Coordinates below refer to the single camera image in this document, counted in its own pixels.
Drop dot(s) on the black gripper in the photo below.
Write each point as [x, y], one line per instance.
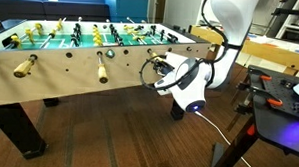
[163, 68]

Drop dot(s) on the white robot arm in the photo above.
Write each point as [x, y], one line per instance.
[232, 16]

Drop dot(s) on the steel goalkeeper rod black players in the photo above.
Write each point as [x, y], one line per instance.
[172, 37]

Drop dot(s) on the rod two black players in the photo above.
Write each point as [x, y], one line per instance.
[162, 34]

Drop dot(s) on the rod five black players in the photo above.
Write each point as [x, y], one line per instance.
[119, 40]

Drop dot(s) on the rod three black players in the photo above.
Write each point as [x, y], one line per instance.
[75, 40]

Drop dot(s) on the rod three yellow players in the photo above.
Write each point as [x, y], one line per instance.
[16, 40]

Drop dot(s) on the grey green round knob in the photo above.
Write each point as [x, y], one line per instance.
[110, 53]

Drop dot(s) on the wooden foosball table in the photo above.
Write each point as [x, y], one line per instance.
[73, 77]

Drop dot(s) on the orange black bar clamp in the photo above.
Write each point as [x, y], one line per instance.
[275, 102]
[265, 78]

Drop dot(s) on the light wooden game table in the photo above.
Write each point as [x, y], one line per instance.
[274, 53]

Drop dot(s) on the dark sofa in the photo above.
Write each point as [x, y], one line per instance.
[58, 10]

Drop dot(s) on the small black plate fixture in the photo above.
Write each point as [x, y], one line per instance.
[286, 84]

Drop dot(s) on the black perforated robot stand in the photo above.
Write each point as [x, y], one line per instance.
[274, 131]

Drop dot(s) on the black metal shelf rack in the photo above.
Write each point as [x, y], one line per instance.
[292, 11]

